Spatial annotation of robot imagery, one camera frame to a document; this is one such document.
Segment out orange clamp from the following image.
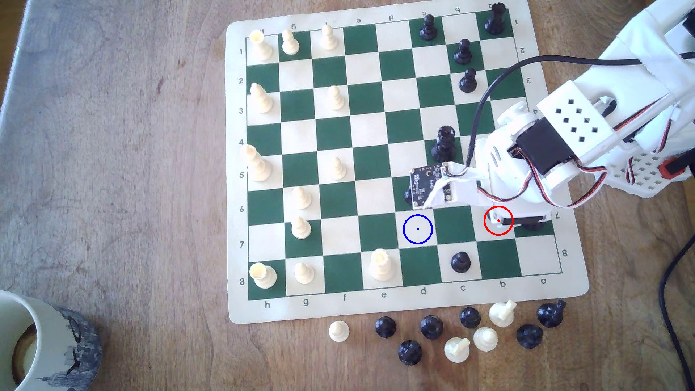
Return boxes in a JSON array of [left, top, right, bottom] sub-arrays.
[[660, 156, 691, 178]]

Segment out white chess rook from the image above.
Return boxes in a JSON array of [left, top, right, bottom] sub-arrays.
[[249, 262, 278, 289], [248, 30, 274, 62]]

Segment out black chess knight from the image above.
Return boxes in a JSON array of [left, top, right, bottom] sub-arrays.
[[537, 300, 567, 328]]

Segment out camera circuit board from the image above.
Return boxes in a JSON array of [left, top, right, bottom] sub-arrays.
[[410, 165, 447, 210]]

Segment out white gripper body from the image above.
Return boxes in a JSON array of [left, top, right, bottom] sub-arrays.
[[475, 130, 556, 228]]

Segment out white chess knight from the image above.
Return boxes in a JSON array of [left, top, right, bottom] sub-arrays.
[[489, 300, 517, 328], [444, 337, 470, 363]]

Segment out green white chess mat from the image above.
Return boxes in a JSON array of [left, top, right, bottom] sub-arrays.
[[225, 0, 590, 325]]

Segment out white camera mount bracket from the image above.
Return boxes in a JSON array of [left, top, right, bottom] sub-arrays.
[[424, 178, 482, 210]]

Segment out red black white servo wires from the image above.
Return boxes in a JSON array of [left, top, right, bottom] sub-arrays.
[[518, 155, 610, 210]]

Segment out black camera cable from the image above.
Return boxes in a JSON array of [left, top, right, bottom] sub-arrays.
[[463, 54, 645, 176]]

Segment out black chess rook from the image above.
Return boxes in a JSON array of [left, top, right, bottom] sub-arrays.
[[485, 2, 508, 35]]

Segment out printed ceramic mug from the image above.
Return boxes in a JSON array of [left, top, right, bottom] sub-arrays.
[[0, 290, 103, 391]]

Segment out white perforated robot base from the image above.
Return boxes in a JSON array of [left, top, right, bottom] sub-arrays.
[[602, 148, 695, 199]]

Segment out black chess queen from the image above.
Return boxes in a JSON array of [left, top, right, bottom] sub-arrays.
[[432, 125, 458, 164]]

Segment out thick black cable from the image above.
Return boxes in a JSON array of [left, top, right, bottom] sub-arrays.
[[658, 234, 695, 378]]

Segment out white chess queen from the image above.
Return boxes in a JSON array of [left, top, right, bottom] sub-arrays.
[[368, 249, 395, 282]]

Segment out white chess bishop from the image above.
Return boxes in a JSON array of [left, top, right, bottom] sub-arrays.
[[250, 83, 274, 114]]

